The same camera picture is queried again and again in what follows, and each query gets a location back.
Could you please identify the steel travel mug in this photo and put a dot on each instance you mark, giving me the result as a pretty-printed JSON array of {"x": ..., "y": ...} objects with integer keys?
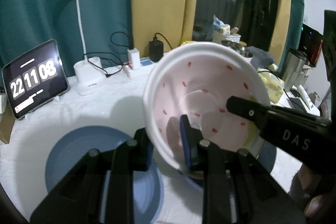
[{"x": 292, "y": 67}]

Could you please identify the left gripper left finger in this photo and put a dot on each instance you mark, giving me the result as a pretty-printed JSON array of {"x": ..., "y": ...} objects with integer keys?
[{"x": 132, "y": 155}]

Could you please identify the white desk lamp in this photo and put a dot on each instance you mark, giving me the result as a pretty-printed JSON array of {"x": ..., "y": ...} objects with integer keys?
[{"x": 89, "y": 74}]

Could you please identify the black power adapter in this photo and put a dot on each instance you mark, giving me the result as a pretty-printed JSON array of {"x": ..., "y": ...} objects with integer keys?
[{"x": 155, "y": 50}]

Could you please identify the cream yellow bowl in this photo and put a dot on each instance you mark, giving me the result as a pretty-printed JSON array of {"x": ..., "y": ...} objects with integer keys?
[{"x": 251, "y": 132}]

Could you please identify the black smartphone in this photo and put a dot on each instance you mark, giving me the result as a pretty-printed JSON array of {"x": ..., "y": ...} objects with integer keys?
[{"x": 297, "y": 104}]

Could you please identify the white charger plug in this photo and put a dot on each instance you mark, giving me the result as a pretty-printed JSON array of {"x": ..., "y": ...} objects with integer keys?
[{"x": 134, "y": 58}]

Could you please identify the person's right hand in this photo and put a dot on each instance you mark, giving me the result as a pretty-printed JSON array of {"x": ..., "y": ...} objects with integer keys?
[{"x": 314, "y": 194}]

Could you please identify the yellow tissue pack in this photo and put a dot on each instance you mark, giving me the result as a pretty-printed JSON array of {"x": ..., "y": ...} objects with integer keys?
[{"x": 274, "y": 85}]

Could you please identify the white plastic basket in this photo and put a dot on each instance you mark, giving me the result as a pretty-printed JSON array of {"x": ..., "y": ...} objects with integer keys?
[{"x": 217, "y": 37}]

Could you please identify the white power strip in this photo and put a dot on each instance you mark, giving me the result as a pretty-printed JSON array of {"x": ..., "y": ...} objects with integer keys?
[{"x": 145, "y": 67}]

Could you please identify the grey cloth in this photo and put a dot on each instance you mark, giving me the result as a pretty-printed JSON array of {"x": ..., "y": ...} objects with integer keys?
[{"x": 260, "y": 58}]

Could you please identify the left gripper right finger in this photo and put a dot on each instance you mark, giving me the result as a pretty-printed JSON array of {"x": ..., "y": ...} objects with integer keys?
[{"x": 204, "y": 157}]

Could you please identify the blue plate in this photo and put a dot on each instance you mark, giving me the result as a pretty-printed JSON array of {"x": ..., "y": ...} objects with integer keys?
[{"x": 77, "y": 169}]

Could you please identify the teal curtain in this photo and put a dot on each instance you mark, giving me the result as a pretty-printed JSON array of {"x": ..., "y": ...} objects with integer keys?
[{"x": 107, "y": 29}]

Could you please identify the blue bowl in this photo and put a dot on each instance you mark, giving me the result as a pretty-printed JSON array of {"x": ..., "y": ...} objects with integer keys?
[{"x": 267, "y": 159}]

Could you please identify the tablet showing clock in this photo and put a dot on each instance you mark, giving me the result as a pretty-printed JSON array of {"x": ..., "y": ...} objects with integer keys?
[{"x": 34, "y": 78}]

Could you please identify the pink strawberry bowl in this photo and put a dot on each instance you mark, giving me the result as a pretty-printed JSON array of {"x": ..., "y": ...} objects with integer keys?
[{"x": 196, "y": 80}]

